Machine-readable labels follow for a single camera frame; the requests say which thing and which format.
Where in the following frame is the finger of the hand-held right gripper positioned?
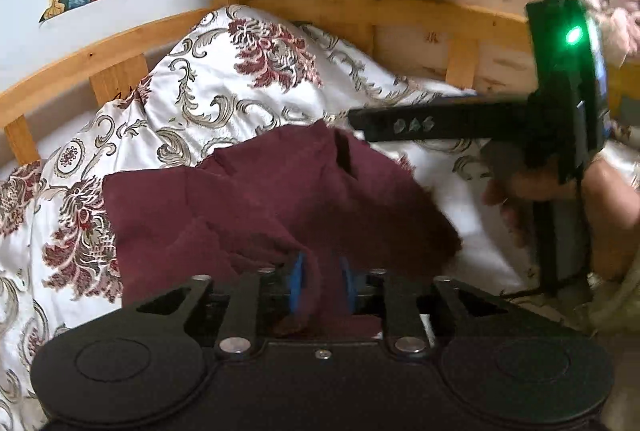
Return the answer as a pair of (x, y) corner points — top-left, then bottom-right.
(347, 95), (541, 144)

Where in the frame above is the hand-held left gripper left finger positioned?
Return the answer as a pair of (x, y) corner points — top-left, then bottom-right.
(135, 253), (308, 359)

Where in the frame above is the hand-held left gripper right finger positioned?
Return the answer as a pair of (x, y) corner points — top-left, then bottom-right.
(340, 256), (512, 357)

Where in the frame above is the maroon long-sleeve top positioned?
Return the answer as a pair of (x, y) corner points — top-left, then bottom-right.
(102, 120), (463, 339)

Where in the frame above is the person's right forearm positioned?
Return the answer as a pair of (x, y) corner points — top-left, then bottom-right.
(582, 156), (640, 283)

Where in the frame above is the person's right hand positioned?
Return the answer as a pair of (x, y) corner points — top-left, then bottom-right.
(481, 161), (541, 248)

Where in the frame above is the pink plush toy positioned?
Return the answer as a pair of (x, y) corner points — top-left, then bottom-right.
(582, 0), (640, 66)

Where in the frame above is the beige cloth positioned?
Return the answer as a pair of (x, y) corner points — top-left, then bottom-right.
(587, 268), (640, 347)

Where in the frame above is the white floral patterned blanket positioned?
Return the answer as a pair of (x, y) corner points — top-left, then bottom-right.
(0, 5), (640, 431)

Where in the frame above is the wooden bed frame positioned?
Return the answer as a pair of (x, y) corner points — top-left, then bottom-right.
(0, 0), (640, 166)

